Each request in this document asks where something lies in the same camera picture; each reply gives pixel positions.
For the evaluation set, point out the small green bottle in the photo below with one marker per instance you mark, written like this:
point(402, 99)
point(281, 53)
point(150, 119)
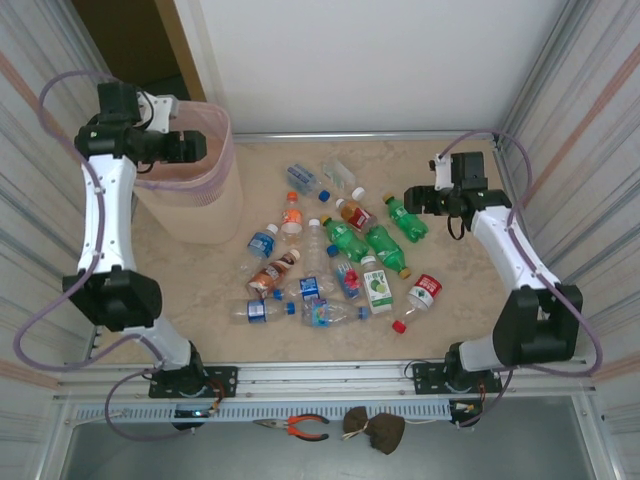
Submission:
point(407, 220)

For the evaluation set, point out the green bottle yellow cap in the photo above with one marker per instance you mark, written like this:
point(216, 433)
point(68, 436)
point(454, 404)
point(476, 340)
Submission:
point(345, 240)
point(387, 250)

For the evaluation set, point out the crushed clear bottle white cap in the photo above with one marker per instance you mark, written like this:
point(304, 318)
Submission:
point(340, 172)

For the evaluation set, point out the red label bottle red cap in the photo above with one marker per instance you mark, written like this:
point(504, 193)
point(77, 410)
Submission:
point(422, 292)

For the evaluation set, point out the white green label bottle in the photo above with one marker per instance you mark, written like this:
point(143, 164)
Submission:
point(377, 287)

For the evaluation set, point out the pink flower bottle blue cap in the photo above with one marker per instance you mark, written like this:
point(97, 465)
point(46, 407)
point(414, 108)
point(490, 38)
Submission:
point(347, 277)

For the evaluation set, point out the tall clear bottle white cap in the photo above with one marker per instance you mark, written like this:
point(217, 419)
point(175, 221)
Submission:
point(315, 250)

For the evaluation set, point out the blue label bottle white cap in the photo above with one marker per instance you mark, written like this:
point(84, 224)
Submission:
point(261, 243)

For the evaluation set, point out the orange label bottle orange cap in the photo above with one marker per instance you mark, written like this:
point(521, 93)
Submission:
point(292, 217)

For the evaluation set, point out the dark blue label clear bottle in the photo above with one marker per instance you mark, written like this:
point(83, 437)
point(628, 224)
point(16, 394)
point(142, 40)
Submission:
point(308, 288)

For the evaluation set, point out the colourful label bottle blue cap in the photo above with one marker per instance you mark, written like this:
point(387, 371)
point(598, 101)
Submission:
point(330, 313)

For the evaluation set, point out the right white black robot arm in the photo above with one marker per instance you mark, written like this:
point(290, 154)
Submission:
point(510, 240)

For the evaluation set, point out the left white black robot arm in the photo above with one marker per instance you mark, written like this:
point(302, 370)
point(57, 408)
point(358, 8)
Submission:
point(107, 215)

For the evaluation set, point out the pink mesh waste bin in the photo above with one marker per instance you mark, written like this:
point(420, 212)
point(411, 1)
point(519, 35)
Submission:
point(200, 215)

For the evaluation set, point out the brown wooden door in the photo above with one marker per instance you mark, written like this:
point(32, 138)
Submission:
point(180, 40)

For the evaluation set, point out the small circuit board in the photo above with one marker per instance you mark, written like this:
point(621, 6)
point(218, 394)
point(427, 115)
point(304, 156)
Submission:
point(465, 407)
point(195, 413)

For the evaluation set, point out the brown cloth pouch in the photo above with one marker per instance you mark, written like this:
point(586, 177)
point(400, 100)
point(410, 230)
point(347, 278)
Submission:
point(385, 432)

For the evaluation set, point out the grey metal sheet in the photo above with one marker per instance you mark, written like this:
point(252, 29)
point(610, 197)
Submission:
point(200, 460)

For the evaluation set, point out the thin aluminium edge rail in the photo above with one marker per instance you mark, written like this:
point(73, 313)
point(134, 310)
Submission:
point(350, 136)

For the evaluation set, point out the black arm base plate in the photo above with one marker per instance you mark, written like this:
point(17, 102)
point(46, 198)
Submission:
point(425, 377)
point(225, 382)

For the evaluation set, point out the long aluminium base rail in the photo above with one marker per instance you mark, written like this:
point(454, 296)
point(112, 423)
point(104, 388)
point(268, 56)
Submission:
point(320, 380)

